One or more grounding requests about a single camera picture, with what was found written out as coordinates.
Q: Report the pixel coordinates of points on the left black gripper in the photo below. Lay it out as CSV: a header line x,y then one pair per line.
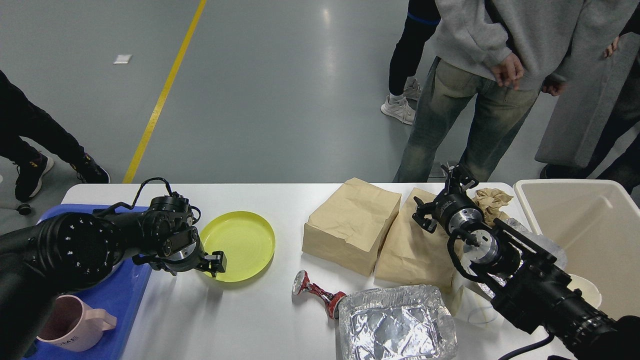
x,y
194,257

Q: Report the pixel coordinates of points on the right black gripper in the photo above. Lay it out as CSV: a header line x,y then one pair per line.
x,y
455,210

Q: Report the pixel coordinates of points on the yellow plate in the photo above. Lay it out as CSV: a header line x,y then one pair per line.
x,y
247,240

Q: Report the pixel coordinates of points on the pink mug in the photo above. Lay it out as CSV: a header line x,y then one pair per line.
x,y
75,326

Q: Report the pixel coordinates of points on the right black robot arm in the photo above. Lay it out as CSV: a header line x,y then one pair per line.
x,y
593,335

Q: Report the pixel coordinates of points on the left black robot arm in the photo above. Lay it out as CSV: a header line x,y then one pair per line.
x,y
75,251

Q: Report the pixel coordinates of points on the crumpled brown paper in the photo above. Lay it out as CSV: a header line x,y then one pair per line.
x,y
490,201

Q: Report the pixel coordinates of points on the right brown paper bag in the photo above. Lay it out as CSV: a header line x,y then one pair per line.
x,y
411,255

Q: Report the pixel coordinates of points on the brown paper bag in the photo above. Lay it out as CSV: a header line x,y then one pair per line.
x,y
411,255
350,227

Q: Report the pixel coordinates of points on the crushed red can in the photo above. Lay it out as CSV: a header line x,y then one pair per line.
x,y
302,284

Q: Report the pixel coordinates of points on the left brown paper bag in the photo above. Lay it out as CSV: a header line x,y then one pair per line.
x,y
350,227

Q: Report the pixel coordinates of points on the blue plastic tray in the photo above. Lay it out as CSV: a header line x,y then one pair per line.
x,y
120,294

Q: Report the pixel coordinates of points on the aluminium foil container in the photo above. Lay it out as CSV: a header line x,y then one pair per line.
x,y
410,322

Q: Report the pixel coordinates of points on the beige plastic bin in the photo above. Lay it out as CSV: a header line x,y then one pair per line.
x,y
597,223

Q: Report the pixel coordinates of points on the white paper cup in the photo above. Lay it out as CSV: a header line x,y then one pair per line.
x,y
590,292

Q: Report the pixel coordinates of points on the person with white sneakers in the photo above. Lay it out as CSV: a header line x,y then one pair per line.
x,y
420,24

